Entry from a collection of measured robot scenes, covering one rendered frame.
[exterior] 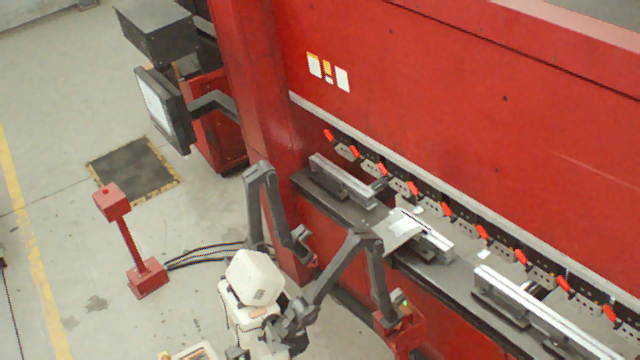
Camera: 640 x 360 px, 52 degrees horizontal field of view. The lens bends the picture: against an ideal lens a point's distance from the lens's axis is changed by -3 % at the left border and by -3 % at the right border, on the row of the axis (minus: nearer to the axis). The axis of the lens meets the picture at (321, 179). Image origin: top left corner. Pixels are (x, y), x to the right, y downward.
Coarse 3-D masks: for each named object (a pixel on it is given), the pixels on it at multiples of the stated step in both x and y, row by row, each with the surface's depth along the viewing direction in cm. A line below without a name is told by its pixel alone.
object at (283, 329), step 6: (282, 318) 260; (270, 324) 261; (276, 324) 259; (282, 324) 258; (288, 324) 257; (294, 324) 258; (276, 330) 258; (282, 330) 257; (288, 330) 258; (294, 330) 261; (276, 336) 257; (282, 336) 258; (288, 336) 258; (282, 342) 255; (288, 342) 257; (294, 342) 260
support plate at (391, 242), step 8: (392, 216) 329; (400, 216) 328; (384, 224) 326; (392, 224) 325; (384, 232) 321; (408, 232) 319; (416, 232) 318; (384, 240) 317; (392, 240) 317; (400, 240) 316; (392, 248) 313; (384, 256) 310
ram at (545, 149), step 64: (320, 0) 288; (384, 0) 254; (320, 64) 316; (384, 64) 274; (448, 64) 242; (512, 64) 216; (384, 128) 299; (448, 128) 261; (512, 128) 231; (576, 128) 207; (448, 192) 283; (512, 192) 248; (576, 192) 221; (576, 256) 236
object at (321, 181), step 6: (312, 174) 379; (312, 180) 378; (318, 180) 374; (324, 180) 373; (324, 186) 369; (330, 186) 368; (336, 186) 368; (330, 192) 367; (336, 192) 364; (342, 192) 363; (336, 198) 364; (342, 198) 359; (348, 198) 362
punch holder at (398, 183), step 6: (390, 162) 309; (390, 168) 311; (396, 168) 307; (402, 168) 303; (390, 174) 314; (396, 174) 310; (402, 174) 305; (408, 174) 301; (414, 174) 304; (396, 180) 312; (402, 180) 308; (408, 180) 304; (414, 180) 306; (390, 186) 319; (396, 186) 314; (402, 186) 310; (402, 192) 313; (408, 192) 308
